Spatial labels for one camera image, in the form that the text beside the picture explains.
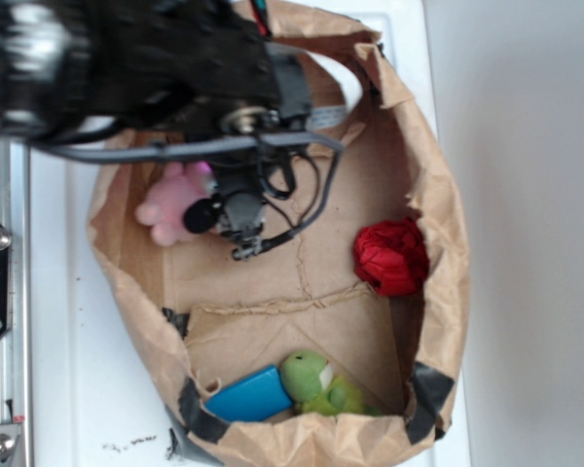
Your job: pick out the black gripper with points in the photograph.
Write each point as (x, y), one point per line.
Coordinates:
(247, 180)

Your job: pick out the pink plush bunny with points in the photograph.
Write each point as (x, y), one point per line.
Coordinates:
(168, 199)

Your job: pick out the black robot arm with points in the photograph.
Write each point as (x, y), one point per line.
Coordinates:
(162, 81)

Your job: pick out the brown paper bag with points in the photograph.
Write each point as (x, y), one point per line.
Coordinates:
(200, 320)

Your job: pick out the crumpled red paper ball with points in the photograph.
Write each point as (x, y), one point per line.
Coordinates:
(391, 257)

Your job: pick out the green plush frog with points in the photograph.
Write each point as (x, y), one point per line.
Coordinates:
(309, 380)

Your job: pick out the blue plastic block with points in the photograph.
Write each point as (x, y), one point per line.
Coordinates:
(253, 398)

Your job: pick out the aluminium extrusion rail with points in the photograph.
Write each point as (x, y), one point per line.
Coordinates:
(15, 373)

